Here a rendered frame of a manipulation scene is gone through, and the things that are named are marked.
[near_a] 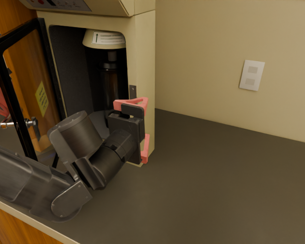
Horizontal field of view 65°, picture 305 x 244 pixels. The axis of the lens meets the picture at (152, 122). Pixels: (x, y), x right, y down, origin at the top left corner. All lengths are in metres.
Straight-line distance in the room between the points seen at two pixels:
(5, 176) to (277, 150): 0.86
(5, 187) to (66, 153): 0.09
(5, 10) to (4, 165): 0.53
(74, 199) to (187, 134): 0.67
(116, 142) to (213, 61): 0.68
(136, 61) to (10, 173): 0.39
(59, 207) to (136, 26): 0.43
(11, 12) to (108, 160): 0.56
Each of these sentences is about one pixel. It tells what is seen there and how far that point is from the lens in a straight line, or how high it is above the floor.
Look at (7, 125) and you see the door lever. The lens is 0.63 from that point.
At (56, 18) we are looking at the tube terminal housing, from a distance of 0.76.
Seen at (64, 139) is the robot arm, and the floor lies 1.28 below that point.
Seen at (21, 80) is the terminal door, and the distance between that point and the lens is 0.61.
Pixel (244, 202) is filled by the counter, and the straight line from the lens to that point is 0.76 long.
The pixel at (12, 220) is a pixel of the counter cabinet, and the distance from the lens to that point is 0.99.
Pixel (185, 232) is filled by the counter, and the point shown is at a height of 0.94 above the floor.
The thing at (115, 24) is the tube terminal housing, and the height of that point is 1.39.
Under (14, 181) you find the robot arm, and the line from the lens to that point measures 0.38.
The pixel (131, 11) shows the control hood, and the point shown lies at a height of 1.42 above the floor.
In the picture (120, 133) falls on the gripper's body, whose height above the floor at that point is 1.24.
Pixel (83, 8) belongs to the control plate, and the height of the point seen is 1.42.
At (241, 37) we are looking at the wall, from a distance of 0.98.
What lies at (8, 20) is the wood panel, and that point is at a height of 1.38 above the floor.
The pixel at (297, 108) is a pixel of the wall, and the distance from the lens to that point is 1.05.
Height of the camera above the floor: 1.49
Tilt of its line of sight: 32 degrees down
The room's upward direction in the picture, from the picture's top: straight up
